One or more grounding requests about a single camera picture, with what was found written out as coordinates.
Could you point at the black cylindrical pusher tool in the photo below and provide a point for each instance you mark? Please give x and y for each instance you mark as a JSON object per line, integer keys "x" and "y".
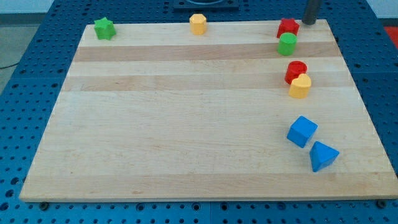
{"x": 311, "y": 12}

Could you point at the red star block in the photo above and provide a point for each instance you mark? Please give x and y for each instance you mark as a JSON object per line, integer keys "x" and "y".
{"x": 287, "y": 25}

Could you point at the green star block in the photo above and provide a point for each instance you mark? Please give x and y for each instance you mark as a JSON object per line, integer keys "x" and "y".
{"x": 104, "y": 29}

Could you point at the green cylinder block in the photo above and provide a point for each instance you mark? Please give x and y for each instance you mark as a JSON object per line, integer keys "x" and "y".
{"x": 287, "y": 43}

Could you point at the yellow heart block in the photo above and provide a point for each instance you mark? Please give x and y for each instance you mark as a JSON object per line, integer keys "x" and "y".
{"x": 300, "y": 86}

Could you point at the yellow hexagon block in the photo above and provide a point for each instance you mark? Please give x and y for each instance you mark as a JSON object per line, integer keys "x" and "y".
{"x": 198, "y": 24}

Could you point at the blue cube block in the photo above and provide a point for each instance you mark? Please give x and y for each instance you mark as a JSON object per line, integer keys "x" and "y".
{"x": 301, "y": 131}

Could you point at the blue triangle block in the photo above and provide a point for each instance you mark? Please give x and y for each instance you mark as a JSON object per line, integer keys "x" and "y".
{"x": 321, "y": 156}

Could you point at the wooden board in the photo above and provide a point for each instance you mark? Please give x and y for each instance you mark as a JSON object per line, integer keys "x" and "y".
{"x": 160, "y": 114}

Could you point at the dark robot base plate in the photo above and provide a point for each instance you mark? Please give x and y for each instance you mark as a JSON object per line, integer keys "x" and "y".
{"x": 205, "y": 4}

